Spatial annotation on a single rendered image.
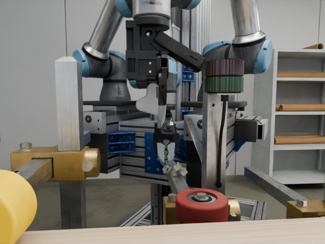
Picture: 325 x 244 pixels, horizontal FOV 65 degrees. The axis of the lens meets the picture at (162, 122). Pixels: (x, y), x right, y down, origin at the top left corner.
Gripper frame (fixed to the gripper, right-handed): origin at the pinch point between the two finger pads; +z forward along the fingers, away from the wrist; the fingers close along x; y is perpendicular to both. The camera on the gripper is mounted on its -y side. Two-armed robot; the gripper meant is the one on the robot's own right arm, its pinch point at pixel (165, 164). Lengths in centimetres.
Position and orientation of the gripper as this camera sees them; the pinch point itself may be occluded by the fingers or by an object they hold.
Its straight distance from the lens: 89.2
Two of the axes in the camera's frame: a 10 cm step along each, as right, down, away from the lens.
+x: -10.0, 0.1, -0.9
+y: -0.9, -1.0, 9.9
